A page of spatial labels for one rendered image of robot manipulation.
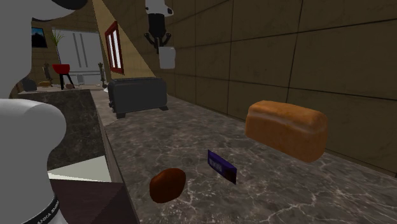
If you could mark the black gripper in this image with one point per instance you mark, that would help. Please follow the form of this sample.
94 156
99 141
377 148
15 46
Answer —
157 25

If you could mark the red framed window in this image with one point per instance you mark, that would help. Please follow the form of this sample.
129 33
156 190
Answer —
114 48

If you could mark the black toaster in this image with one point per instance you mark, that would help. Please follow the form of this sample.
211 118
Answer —
138 94

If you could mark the dark slender figure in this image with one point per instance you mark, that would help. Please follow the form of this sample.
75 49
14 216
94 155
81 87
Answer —
101 74

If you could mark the white refrigerator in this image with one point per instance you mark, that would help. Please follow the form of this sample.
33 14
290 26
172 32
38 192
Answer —
86 56

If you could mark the red bowl on black stand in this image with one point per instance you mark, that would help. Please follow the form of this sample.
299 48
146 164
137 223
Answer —
61 68

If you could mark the green plant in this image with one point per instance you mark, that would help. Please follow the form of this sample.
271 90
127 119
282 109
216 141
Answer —
57 38

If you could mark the dark bottle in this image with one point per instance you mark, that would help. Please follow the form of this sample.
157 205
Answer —
47 73

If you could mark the yellow bread roll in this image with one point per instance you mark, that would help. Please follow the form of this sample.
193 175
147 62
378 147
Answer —
44 83

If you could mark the dark rounded pot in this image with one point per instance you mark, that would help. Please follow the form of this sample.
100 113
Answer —
29 85

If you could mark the purple snack packet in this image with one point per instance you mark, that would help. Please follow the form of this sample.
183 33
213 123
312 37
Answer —
220 166

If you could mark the brown round potato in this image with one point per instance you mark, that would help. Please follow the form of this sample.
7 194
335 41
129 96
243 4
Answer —
167 185

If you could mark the brown bread loaf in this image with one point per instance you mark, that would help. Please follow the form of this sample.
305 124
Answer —
285 133

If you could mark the dark maroon robot stand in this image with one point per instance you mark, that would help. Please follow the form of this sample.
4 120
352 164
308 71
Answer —
93 204

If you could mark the white rectangular wall plate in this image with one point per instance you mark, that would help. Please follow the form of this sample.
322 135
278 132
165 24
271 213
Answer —
167 58

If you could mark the dark wall picture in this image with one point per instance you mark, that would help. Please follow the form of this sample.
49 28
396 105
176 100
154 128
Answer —
38 37

